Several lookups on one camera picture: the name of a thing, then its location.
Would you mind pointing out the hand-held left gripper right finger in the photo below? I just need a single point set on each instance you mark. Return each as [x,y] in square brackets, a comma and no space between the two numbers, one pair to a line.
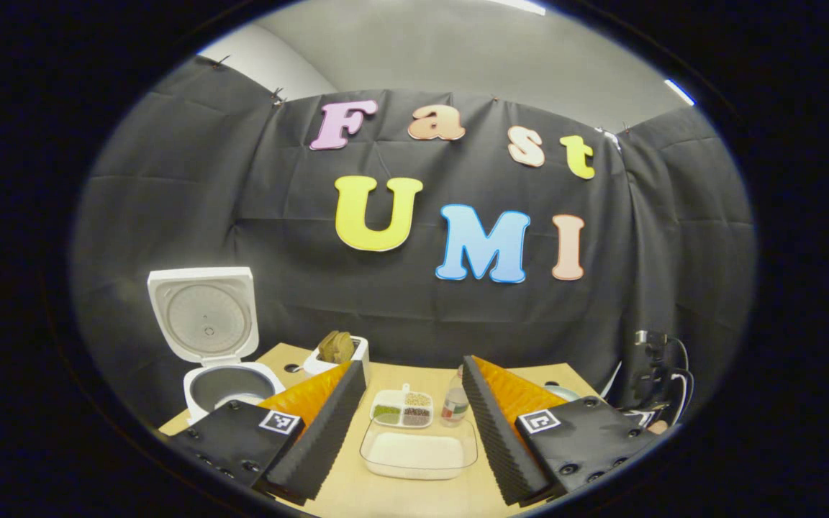
[501,446]

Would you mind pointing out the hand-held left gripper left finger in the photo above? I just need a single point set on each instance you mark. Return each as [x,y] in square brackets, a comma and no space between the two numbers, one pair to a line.
[324,446]

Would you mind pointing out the clear rice container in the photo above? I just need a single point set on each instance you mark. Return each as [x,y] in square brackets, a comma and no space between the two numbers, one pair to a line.
[418,453]

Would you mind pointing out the white rice cooker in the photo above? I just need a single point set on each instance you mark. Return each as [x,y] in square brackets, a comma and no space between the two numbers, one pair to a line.
[206,316]

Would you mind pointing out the small clear bottle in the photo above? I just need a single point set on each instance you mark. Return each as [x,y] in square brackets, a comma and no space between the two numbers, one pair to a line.
[455,403]

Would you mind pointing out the pale green plate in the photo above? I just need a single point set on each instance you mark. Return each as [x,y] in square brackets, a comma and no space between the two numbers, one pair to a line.
[562,393]

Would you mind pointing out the white divided grain dish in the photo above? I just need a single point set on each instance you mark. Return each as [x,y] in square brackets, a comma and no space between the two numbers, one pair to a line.
[401,406]

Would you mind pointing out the brown bread slice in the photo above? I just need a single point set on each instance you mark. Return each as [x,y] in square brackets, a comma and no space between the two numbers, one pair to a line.
[347,345]
[328,347]

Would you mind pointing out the white toaster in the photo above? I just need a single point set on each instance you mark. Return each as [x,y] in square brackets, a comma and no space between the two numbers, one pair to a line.
[360,352]

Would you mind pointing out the ceiling light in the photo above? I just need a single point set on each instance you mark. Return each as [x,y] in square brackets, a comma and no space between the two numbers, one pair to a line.
[679,92]
[519,6]

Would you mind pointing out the black backdrop cloth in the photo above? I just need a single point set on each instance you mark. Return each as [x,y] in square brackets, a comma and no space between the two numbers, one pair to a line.
[170,180]

